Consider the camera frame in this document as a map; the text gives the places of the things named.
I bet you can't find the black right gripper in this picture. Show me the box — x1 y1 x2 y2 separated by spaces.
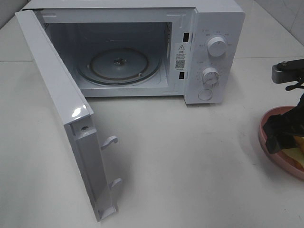
263 59 304 154

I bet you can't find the yellow-green lettuce leaf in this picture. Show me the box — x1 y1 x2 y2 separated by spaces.
283 147 302 157

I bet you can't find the pink round plate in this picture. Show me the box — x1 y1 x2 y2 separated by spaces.
258 106 304 181

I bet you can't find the white microwave door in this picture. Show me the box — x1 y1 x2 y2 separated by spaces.
16 10 122 221

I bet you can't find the white bread slice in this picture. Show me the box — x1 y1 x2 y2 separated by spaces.
294 136 304 150

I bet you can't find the round door release button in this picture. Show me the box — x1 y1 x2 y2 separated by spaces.
198 89 213 101

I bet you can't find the white lower timer knob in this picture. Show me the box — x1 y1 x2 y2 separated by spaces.
202 67 219 86

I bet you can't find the white upper power knob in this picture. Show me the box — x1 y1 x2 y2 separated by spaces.
207 36 227 57

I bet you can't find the white microwave oven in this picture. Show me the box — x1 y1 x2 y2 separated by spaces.
20 0 245 104

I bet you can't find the white warning label sticker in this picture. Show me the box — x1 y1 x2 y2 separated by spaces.
174 42 190 71

